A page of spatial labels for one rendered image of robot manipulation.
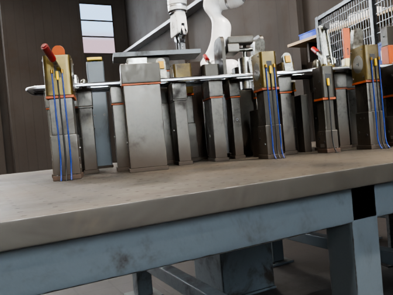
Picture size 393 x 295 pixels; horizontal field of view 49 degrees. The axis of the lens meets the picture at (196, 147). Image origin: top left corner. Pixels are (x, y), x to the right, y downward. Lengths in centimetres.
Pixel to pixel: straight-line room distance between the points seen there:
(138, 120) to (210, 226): 65
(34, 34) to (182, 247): 1026
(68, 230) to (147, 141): 74
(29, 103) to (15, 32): 160
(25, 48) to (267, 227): 1013
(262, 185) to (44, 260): 37
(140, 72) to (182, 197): 72
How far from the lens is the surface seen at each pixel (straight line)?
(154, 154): 134
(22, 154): 1048
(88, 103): 153
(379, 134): 157
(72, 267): 69
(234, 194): 74
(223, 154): 154
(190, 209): 70
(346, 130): 173
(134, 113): 134
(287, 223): 86
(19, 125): 1050
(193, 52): 189
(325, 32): 199
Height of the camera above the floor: 78
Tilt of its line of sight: 1 degrees down
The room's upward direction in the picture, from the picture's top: 5 degrees counter-clockwise
